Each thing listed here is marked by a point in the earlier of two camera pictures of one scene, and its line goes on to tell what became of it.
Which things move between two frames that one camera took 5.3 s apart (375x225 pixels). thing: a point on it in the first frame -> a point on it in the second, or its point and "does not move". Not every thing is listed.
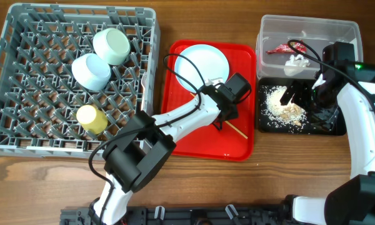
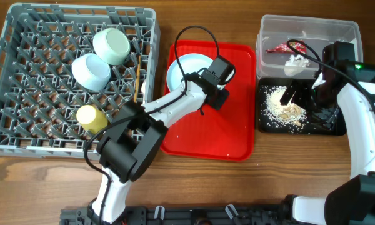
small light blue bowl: x=91 y=71 does not move
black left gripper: x=234 y=112 -> x=223 y=95
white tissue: x=295 y=65 does not move
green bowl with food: x=112 y=45 does not move
